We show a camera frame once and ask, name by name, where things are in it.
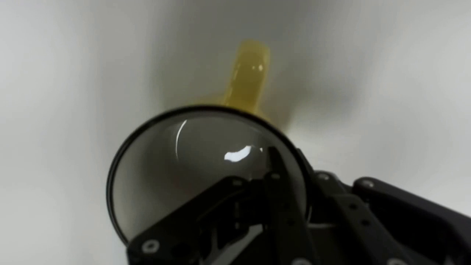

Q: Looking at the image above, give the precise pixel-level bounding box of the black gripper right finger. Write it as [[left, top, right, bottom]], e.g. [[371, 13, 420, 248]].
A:
[[299, 152, 471, 265]]

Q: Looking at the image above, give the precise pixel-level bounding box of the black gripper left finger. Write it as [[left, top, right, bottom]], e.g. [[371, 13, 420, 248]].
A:
[[127, 147, 315, 265]]

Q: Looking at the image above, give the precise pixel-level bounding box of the yellow enamel mug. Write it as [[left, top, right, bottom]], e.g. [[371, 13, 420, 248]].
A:
[[106, 41, 306, 242]]

